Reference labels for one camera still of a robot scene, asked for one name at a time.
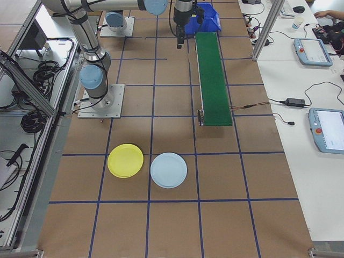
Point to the person's bare forearm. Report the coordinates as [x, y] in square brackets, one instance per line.
[336, 14]

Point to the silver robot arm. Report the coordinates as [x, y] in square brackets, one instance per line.
[91, 53]

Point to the light blue plate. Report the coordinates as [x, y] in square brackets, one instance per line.
[168, 170]

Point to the yellow plate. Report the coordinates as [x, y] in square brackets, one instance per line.
[125, 161]

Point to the person's bare hand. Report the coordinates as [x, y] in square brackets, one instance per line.
[321, 14]

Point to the blue plastic storage bin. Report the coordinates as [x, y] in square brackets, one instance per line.
[212, 21]

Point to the green conveyor belt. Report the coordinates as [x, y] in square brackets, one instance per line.
[212, 80]

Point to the power strip with plugs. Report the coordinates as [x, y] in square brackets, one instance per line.
[252, 31]

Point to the black power adapter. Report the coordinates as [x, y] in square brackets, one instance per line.
[267, 42]
[295, 102]

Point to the white keyboard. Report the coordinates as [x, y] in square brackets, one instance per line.
[287, 10]

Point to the white paper cup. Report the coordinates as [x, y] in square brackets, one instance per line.
[297, 24]

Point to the black computer mouse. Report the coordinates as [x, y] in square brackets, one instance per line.
[299, 9]

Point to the light blue teach pendant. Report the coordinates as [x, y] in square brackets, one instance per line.
[313, 52]
[330, 131]

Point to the black monitor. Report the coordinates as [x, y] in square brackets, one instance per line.
[33, 35]

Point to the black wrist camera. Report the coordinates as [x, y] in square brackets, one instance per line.
[199, 13]

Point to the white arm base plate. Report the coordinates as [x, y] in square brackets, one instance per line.
[129, 27]
[115, 107]

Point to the aluminium profile post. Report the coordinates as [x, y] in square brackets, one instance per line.
[265, 32]

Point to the V-shaped metal bar frame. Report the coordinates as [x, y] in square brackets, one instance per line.
[27, 85]

